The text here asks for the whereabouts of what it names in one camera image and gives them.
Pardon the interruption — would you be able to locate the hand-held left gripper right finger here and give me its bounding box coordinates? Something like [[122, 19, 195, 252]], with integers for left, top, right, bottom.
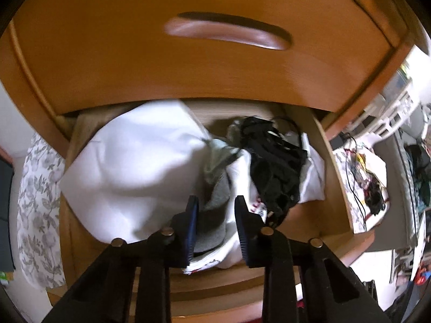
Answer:
[[234, 195, 391, 323]]

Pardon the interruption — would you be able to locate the dark clothes pile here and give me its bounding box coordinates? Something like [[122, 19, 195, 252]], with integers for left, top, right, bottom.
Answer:
[[404, 143, 431, 206]]

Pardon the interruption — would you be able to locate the grey sock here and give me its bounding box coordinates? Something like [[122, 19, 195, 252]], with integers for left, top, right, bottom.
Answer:
[[193, 174, 237, 255]]

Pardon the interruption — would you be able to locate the colourful small items pile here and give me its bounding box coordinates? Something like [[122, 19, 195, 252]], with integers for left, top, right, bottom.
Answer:
[[350, 147, 388, 216]]

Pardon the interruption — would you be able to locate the grey sofa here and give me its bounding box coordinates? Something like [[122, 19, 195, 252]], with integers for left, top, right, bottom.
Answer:
[[373, 108, 431, 254]]

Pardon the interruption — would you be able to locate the white lattice shelf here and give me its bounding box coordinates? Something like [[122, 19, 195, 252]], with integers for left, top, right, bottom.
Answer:
[[340, 50, 425, 142]]

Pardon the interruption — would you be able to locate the grey floral blanket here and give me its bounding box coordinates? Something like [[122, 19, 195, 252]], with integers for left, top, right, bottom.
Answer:
[[17, 133, 390, 290]]

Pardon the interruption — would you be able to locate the black charger cable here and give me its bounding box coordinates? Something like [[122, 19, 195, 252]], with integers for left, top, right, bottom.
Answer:
[[339, 135, 371, 230]]

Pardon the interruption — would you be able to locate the large white cloth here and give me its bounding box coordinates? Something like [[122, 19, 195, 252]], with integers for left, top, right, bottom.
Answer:
[[60, 100, 211, 243]]

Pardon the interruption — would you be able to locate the black lace garment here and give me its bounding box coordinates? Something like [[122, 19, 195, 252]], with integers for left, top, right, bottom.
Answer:
[[235, 116, 309, 228]]

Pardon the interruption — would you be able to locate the dark cabinet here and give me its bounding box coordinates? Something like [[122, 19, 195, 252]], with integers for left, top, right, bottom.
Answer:
[[0, 156, 16, 272]]

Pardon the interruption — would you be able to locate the wooden nightstand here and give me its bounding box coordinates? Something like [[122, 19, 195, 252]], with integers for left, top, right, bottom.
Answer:
[[0, 0, 425, 159]]

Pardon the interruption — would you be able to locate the wooden drawer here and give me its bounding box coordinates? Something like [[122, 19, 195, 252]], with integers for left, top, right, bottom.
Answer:
[[47, 99, 375, 317], [7, 0, 415, 115]]

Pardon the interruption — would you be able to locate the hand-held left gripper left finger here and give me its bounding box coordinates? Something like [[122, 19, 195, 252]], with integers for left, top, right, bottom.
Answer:
[[44, 195, 200, 323]]

